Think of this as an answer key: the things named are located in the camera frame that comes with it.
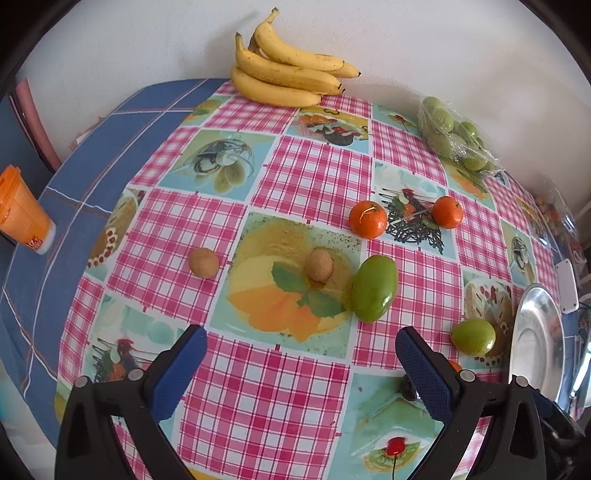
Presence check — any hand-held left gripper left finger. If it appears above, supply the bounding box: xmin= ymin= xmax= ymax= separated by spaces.
xmin=55 ymin=324 xmax=208 ymax=480

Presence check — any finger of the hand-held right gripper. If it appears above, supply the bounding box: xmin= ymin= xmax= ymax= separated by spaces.
xmin=538 ymin=398 xmax=587 ymax=480

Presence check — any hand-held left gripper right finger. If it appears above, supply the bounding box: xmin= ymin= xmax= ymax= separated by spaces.
xmin=395 ymin=326 xmax=555 ymax=480

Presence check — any large green mango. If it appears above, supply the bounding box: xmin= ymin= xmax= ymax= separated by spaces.
xmin=351 ymin=255 xmax=399 ymax=323

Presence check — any round metal plate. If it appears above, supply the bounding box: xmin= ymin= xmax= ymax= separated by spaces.
xmin=511 ymin=282 xmax=566 ymax=409

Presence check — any brown kiwi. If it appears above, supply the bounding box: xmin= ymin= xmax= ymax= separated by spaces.
xmin=304 ymin=248 xmax=334 ymax=281
xmin=188 ymin=247 xmax=219 ymax=280

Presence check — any dark round object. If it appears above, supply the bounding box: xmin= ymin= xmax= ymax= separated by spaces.
xmin=399 ymin=375 xmax=421 ymax=401

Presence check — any small green mango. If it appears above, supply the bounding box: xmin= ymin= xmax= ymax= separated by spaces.
xmin=451 ymin=318 xmax=496 ymax=357

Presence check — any white flat object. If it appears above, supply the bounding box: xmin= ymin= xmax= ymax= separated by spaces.
xmin=555 ymin=258 xmax=580 ymax=315

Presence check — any tangerine with stem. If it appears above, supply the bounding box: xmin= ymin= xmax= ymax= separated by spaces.
xmin=348 ymin=200 xmax=389 ymax=240

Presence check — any clear bag of small fruit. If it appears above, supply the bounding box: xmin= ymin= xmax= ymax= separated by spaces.
xmin=531 ymin=185 xmax=587 ymax=264

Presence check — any orange plastic cup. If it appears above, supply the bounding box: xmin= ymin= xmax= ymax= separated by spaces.
xmin=0 ymin=165 xmax=56 ymax=256

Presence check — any pink checked printed tablecloth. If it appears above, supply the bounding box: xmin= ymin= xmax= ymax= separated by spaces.
xmin=54 ymin=78 xmax=561 ymax=480

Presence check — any clear bag of green plums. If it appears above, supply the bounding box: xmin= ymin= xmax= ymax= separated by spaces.
xmin=417 ymin=95 xmax=506 ymax=177

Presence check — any blue checked cloth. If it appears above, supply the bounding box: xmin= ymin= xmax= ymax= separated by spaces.
xmin=0 ymin=78 xmax=227 ymax=462

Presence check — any pink flat board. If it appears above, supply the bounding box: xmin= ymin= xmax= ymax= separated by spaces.
xmin=14 ymin=78 xmax=62 ymax=172

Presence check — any yellow banana bunch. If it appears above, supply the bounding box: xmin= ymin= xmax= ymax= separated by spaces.
xmin=230 ymin=7 xmax=362 ymax=108

